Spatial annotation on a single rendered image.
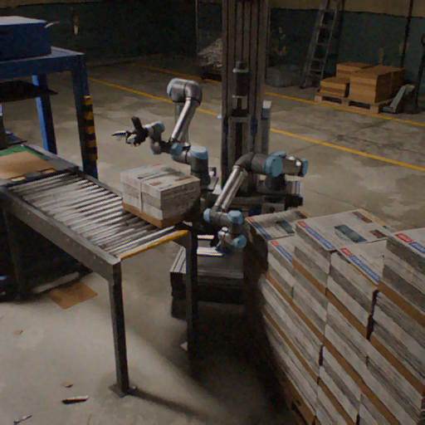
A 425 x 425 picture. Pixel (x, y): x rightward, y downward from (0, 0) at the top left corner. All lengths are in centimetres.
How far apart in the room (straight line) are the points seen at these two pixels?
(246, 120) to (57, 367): 184
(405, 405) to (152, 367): 161
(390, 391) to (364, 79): 715
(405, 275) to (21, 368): 228
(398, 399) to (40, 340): 222
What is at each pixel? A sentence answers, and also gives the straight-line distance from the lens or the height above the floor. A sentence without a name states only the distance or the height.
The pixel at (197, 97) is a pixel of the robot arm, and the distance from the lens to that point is 327.
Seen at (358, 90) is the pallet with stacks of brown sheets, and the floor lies 30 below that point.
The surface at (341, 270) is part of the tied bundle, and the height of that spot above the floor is 102.
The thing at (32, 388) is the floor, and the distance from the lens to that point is 323.
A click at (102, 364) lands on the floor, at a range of 328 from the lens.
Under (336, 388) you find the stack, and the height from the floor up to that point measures 48.
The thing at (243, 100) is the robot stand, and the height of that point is 135.
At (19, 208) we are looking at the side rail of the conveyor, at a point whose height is 76.
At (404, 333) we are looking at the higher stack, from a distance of 192.
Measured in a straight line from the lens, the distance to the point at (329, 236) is 231.
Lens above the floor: 210
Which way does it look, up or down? 25 degrees down
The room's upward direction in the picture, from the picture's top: straight up
